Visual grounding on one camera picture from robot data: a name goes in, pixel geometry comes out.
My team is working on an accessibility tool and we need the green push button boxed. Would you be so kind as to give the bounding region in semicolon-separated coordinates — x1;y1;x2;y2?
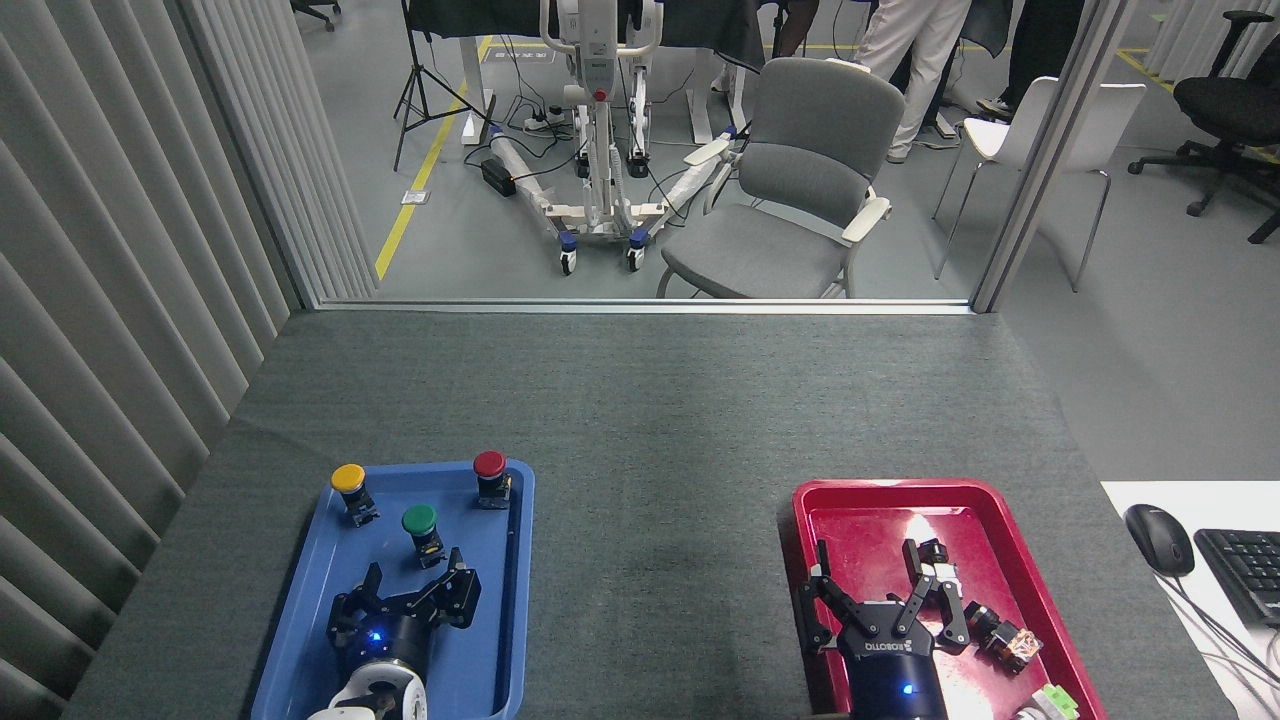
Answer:
402;504;447;570

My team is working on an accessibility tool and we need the person in pale trousers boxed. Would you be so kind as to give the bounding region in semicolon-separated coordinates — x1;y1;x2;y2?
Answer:
855;0;973;164

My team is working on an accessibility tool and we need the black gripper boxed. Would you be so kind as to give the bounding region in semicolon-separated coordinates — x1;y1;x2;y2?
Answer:
327;547;484;674
796;539;972;720

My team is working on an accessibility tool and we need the silver table edge rail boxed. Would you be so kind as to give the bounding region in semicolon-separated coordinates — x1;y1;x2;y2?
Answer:
318;298;976;317

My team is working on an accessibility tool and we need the silver frame post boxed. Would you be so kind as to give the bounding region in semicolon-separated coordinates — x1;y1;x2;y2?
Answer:
178;0;381;309
968;0;1137;314

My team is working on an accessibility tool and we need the blue plastic tray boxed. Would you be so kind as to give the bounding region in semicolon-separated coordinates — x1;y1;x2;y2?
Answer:
250;460;536;720

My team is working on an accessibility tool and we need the person leaning over table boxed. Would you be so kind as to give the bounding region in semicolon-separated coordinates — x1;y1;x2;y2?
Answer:
775;0;822;59

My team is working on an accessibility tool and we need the white green switch block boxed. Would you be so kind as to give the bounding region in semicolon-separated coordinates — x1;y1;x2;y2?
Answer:
1015;683;1081;720

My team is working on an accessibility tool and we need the red push button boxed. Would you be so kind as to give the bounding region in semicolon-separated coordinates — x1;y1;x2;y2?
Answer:
472;450;514;511

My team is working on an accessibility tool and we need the black tripod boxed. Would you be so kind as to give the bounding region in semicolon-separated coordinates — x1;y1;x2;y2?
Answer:
393;0;493;173

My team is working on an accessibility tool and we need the white desk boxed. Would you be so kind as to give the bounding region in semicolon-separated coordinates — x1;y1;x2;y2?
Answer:
1100;480;1280;720

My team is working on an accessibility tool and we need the grey upholstered armchair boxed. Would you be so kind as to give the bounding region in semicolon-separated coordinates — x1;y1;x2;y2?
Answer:
655;57;907;299

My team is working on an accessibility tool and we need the black computer mouse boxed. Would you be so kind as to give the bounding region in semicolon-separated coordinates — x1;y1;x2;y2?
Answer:
1124;503;1196;578

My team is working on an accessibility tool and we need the red plastic tray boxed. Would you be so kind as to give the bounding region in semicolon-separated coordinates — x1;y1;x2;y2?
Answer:
778;478;1109;720

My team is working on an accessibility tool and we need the white plastic chair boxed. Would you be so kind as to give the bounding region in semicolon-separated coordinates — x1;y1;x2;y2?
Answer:
932;76;1148;294

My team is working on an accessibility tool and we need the white wheeled stand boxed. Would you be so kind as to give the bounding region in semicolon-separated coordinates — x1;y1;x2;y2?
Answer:
490;0;741;276

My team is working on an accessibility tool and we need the black amber switch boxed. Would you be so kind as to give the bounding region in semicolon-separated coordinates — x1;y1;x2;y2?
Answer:
964;602;1044;674

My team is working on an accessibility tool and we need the black office chair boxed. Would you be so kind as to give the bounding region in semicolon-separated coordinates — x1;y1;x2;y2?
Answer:
1128;10;1280;246

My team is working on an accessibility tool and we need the black keyboard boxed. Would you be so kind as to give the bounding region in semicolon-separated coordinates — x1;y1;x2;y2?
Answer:
1194;528;1280;629

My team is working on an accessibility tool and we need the black and white switch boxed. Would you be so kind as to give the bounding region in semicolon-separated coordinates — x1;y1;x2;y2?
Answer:
905;539;963;602

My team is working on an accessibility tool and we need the person in dark trousers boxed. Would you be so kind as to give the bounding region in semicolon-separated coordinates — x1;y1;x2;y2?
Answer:
975;0;1086;121

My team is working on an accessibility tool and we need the yellow push button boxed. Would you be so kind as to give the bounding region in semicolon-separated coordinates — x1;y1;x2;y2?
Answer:
331;463;381;528

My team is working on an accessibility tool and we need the black draped table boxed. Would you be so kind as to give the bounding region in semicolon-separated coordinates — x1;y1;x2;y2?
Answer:
405;0;767;73

